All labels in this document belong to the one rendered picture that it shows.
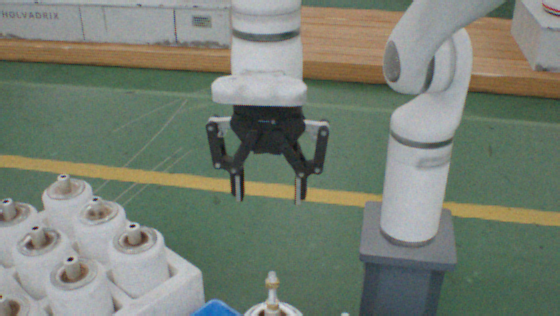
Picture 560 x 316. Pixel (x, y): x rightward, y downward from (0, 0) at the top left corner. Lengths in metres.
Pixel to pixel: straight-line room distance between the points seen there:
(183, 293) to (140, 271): 0.09
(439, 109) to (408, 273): 0.26
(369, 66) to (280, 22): 1.71
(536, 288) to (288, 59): 0.92
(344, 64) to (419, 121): 1.49
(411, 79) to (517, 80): 1.60
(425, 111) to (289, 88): 0.31
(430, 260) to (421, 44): 0.33
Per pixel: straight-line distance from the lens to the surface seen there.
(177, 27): 2.44
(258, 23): 0.54
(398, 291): 0.90
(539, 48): 2.35
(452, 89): 0.76
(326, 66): 2.25
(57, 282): 0.92
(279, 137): 0.60
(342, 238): 1.36
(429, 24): 0.66
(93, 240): 1.03
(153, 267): 0.95
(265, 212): 1.44
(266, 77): 0.54
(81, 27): 2.65
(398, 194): 0.82
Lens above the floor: 0.83
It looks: 30 degrees down
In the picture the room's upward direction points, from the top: straight up
